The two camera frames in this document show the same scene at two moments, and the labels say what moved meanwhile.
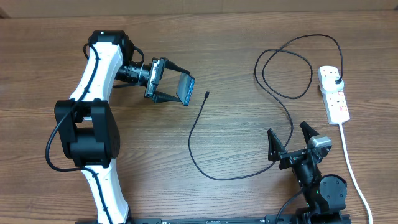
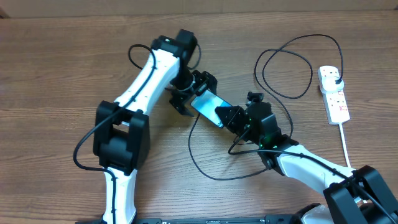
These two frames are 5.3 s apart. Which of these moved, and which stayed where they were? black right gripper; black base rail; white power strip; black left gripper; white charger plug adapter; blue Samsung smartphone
Moved: black left gripper; black right gripper; blue Samsung smartphone
Stayed: white charger plug adapter; white power strip; black base rail
